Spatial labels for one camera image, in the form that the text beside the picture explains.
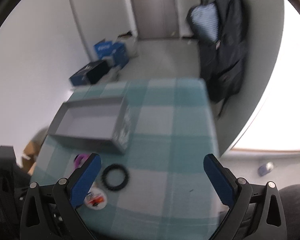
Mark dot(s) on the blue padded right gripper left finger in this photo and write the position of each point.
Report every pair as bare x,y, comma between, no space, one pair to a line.
49,211

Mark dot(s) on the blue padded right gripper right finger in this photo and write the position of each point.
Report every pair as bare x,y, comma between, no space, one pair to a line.
255,211

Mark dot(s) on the brown cardboard box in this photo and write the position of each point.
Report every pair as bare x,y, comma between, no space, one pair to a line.
30,155

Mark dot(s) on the teal plaid tablecloth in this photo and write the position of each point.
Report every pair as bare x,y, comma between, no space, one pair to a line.
168,195

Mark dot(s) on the grey cardboard box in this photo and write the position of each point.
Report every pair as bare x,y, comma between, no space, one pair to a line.
97,125

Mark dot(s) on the dark blue shoe box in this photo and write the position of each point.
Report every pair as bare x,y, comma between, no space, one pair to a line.
90,74

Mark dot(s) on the blue cardboard carton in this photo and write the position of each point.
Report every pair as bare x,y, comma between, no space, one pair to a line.
116,50

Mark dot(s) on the white plastic bag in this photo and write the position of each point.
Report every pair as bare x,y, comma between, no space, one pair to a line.
131,43

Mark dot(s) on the black backpack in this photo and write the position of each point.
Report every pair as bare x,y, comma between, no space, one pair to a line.
222,63

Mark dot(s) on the blue striped cloth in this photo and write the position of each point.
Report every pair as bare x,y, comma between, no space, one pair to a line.
205,22

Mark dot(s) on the grey door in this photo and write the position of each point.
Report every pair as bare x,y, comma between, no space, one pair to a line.
156,19

